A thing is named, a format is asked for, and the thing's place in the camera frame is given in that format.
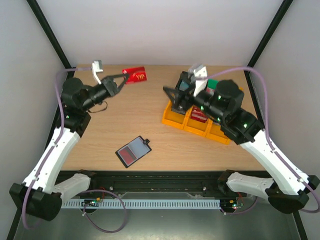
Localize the teal card stack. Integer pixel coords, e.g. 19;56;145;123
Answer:
179;80;190;91

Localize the yellow bin front right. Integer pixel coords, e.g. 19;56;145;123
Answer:
204;119;231;145

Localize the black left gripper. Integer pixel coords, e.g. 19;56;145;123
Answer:
81;73;130;112

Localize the black VIP card stack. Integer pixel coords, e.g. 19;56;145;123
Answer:
171;105;186;114

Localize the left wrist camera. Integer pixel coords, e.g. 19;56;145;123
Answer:
91;60;103;85

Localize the yellow bin front middle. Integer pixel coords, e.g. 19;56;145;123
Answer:
183;106;209;137

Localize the red card in holder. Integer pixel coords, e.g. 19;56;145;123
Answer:
118;146;137;166

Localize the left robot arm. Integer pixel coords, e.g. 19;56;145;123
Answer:
9;74;129;221

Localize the left frame post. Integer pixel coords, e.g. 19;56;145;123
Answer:
26;0;73;69

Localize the black leather card holder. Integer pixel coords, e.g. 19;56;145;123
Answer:
115;135;152;169

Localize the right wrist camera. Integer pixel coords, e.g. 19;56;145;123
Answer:
187;64;208;97

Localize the purple cable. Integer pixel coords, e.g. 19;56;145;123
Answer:
199;65;320;217
21;66;94;230

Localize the black bin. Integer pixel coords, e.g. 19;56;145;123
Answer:
175;71;195;94

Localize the white red circle card stack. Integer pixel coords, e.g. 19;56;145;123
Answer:
206;88;215;95

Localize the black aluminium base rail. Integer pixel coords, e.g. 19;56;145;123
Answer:
59;170;291;198

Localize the right frame post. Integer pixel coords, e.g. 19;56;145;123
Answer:
247;0;294;68

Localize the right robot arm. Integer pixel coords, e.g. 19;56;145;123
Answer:
163;75;320;214

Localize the red VIP card stack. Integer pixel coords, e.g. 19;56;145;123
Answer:
190;106;208;123

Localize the frame post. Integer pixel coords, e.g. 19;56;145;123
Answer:
247;0;294;68
26;0;73;69

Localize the green bin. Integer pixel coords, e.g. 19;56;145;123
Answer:
206;79;219;90

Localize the slotted cable duct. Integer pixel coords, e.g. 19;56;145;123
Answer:
62;199;220;210

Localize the yellow bin front left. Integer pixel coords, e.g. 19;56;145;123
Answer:
161;101;191;130

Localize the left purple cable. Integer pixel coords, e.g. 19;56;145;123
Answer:
21;66;94;230

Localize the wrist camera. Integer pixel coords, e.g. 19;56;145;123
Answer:
187;64;208;97
91;60;103;85

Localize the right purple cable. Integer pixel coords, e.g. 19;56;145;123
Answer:
199;65;320;217

